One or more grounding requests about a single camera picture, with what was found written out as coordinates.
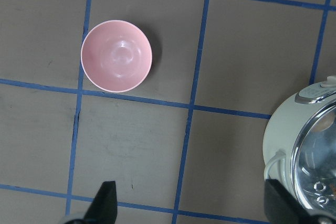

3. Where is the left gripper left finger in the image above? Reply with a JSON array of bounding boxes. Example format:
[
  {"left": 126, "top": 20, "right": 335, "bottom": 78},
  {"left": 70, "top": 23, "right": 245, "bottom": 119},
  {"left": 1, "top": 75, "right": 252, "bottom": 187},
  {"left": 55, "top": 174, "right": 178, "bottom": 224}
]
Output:
[{"left": 60, "top": 181, "right": 117, "bottom": 224}]

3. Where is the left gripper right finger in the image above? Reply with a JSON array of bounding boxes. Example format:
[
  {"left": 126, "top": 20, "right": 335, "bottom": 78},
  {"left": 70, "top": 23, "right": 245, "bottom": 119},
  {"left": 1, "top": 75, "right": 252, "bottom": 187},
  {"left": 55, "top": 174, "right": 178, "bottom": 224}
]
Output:
[{"left": 264, "top": 179, "right": 335, "bottom": 224}]

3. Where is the beige egg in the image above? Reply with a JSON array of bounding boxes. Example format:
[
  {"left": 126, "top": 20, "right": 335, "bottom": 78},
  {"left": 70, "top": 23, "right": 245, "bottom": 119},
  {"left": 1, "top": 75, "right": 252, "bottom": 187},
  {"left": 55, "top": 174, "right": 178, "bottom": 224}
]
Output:
[{"left": 312, "top": 118, "right": 334, "bottom": 132}]

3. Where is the white electric cooking pot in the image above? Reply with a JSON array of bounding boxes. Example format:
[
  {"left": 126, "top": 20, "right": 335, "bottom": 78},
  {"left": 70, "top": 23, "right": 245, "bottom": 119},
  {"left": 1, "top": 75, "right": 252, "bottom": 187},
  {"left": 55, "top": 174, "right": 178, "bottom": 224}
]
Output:
[{"left": 262, "top": 76, "right": 335, "bottom": 216}]

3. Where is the brown grid table mat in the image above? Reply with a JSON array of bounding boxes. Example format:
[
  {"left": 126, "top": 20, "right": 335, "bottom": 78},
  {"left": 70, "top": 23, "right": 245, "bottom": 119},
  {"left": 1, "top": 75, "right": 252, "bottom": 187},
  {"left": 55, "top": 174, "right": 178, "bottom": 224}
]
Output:
[{"left": 1, "top": 0, "right": 335, "bottom": 223}]

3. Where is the pink bowl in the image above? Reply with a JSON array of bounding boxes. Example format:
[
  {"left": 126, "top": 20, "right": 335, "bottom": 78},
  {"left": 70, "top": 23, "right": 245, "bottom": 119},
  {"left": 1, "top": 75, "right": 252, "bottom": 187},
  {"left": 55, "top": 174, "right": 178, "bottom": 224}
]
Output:
[{"left": 81, "top": 20, "right": 153, "bottom": 93}]

